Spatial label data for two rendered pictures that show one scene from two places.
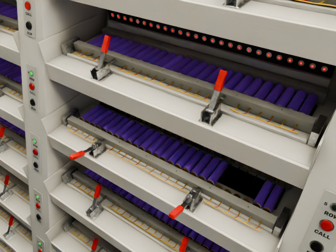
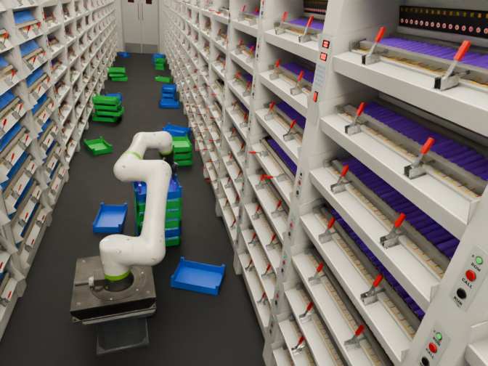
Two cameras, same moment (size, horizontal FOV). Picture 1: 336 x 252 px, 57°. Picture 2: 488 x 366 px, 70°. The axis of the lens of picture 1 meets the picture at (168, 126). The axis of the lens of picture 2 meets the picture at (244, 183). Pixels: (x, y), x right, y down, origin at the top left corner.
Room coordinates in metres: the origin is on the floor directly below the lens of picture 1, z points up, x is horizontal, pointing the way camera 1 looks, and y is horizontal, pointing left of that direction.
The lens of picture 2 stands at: (-0.62, -0.88, 1.63)
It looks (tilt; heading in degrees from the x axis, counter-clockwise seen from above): 28 degrees down; 43
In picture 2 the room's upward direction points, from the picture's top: 6 degrees clockwise
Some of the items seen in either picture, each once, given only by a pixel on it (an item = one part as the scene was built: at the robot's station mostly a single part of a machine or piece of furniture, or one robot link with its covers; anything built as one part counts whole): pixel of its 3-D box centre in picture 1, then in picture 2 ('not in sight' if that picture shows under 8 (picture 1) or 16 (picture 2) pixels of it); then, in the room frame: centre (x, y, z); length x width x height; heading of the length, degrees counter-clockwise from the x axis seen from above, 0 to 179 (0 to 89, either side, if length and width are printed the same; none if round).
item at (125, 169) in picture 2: not in sight; (128, 167); (0.15, 0.64, 0.81); 0.18 x 0.13 x 0.12; 49
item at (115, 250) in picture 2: not in sight; (118, 255); (-0.06, 0.37, 0.51); 0.16 x 0.13 x 0.19; 139
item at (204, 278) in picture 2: not in sight; (198, 275); (0.47, 0.42, 0.04); 0.30 x 0.20 x 0.08; 126
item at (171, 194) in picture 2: not in sight; (157, 187); (0.50, 0.94, 0.44); 0.30 x 0.20 x 0.08; 156
